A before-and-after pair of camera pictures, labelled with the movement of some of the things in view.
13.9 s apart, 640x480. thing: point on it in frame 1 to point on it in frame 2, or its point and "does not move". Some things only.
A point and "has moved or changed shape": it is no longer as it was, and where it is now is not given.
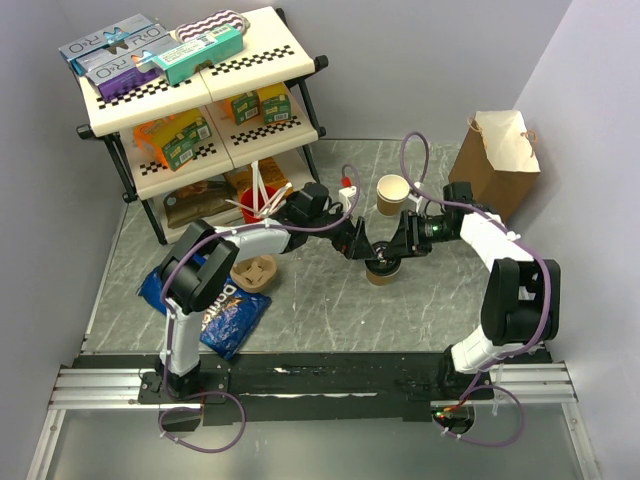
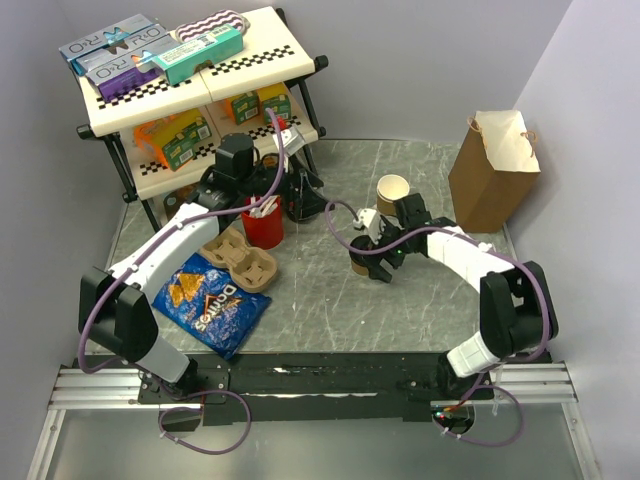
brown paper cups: [391, 192] does not move
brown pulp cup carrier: [254, 273] does not move
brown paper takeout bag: [497, 157] does not move
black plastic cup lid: [382, 265] has moved or changed shape
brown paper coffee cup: [379, 280] has moved or changed shape
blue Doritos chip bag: [226, 324] does not move
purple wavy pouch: [210, 23] does not move
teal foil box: [180, 63] does not move
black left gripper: [353, 241] to [294, 179]
